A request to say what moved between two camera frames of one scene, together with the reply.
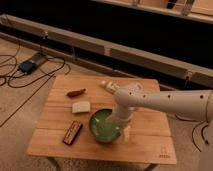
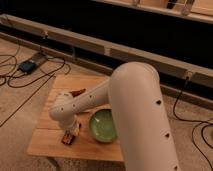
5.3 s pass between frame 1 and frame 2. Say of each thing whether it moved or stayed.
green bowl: stayed
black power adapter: stayed
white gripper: moved
